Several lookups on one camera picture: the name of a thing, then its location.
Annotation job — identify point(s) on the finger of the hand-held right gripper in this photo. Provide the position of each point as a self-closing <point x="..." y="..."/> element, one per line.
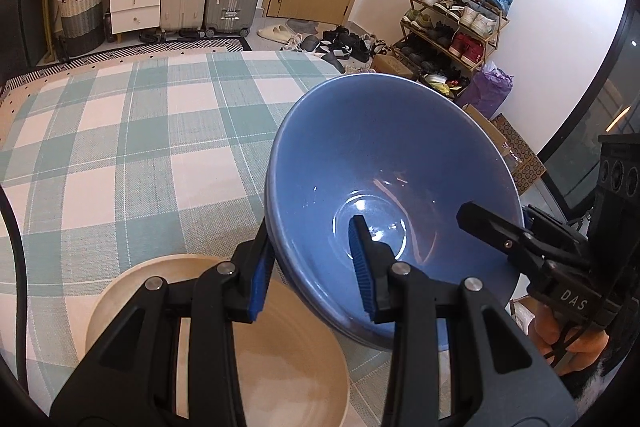
<point x="560" y="237"/>
<point x="492" y="229"/>

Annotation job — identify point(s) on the pile of dark shoes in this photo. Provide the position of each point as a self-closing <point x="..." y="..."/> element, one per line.
<point x="340" y="44"/>

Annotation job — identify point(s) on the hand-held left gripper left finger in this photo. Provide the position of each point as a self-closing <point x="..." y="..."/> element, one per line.
<point x="260" y="292"/>

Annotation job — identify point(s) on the small brown cardboard box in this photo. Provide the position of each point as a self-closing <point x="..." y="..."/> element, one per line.
<point x="392" y="67"/>

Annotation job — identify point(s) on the wooden shoe rack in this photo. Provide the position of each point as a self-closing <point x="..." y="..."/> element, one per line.
<point x="496" y="38"/>

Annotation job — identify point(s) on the person's right forearm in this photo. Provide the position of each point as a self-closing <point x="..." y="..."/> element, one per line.
<point x="597" y="387"/>

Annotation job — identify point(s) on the blue bowl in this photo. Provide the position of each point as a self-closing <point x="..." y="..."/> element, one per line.
<point x="380" y="147"/>
<point x="312" y="304"/>

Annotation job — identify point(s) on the black-framed glass door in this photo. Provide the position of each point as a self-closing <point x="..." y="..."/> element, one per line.
<point x="590" y="107"/>

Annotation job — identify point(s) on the purple bag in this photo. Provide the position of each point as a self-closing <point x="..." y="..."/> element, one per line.
<point x="485" y="92"/>

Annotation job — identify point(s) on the woven laundry basket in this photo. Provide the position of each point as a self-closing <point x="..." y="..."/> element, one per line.
<point x="80" y="22"/>

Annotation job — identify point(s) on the plain flat cardboard box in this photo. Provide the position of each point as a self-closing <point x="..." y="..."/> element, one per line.
<point x="482" y="124"/>

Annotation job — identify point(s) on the checked teal white tablecloth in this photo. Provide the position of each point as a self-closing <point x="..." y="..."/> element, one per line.
<point x="125" y="157"/>

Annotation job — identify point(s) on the printed cardboard box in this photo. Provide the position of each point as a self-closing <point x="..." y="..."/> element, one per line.
<point x="525" y="157"/>

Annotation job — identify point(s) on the cream round plate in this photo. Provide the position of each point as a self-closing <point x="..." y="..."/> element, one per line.
<point x="280" y="382"/>

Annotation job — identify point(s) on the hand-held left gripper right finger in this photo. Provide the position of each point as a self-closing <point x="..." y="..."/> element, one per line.
<point x="361" y="272"/>

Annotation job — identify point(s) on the shoe rack with shoes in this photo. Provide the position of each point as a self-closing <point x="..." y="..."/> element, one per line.
<point x="465" y="14"/>

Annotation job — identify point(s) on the person's right hand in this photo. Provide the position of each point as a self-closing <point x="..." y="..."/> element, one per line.
<point x="585" y="347"/>

